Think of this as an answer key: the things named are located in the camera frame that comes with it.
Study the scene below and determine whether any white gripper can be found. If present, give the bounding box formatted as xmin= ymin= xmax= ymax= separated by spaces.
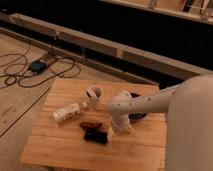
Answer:
xmin=107 ymin=115 xmax=132 ymax=140

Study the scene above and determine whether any black eraser block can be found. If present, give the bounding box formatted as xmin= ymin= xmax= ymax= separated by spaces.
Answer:
xmin=84 ymin=129 xmax=108 ymax=144

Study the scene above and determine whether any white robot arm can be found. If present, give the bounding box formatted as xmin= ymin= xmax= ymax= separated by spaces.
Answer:
xmin=107 ymin=75 xmax=213 ymax=171

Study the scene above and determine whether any brown snack piece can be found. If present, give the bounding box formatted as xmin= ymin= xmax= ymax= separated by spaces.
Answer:
xmin=80 ymin=122 xmax=103 ymax=129

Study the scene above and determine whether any dark blue bowl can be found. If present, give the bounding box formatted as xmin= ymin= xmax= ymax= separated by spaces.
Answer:
xmin=129 ymin=92 xmax=147 ymax=122

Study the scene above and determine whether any wooden table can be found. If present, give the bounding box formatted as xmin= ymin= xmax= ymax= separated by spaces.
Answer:
xmin=20 ymin=79 xmax=166 ymax=171

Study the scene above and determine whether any white paper cup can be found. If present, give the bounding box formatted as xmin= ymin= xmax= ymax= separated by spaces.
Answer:
xmin=86 ymin=86 xmax=103 ymax=108

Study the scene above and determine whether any black power adapter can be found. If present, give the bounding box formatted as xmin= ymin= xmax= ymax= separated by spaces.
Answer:
xmin=28 ymin=60 xmax=47 ymax=74

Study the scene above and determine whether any black floor cable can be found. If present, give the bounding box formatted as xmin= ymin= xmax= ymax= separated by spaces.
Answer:
xmin=0 ymin=39 xmax=82 ymax=89

